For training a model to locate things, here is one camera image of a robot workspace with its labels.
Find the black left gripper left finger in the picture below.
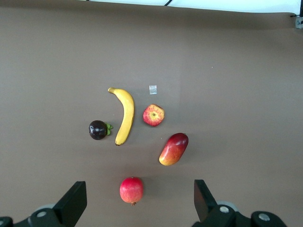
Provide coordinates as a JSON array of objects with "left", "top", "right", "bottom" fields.
[{"left": 0, "top": 181, "right": 88, "bottom": 227}]

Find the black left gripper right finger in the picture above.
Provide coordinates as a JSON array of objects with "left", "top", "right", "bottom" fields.
[{"left": 191, "top": 179, "right": 289, "bottom": 227}]

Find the yellow banana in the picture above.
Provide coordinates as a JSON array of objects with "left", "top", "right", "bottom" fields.
[{"left": 107, "top": 87, "right": 135, "bottom": 146}]

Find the red yellow apple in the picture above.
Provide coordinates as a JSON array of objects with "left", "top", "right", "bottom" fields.
[{"left": 143, "top": 104, "right": 165, "bottom": 127}]

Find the red pomegranate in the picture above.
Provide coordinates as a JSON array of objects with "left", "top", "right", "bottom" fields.
[{"left": 119, "top": 176, "right": 144, "bottom": 206}]

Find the red yellow mango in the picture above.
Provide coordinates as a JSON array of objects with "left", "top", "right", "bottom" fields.
[{"left": 159, "top": 132, "right": 189, "bottom": 166}]

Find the dark purple mangosteen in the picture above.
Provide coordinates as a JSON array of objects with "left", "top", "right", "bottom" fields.
[{"left": 89, "top": 120, "right": 114, "bottom": 140}]

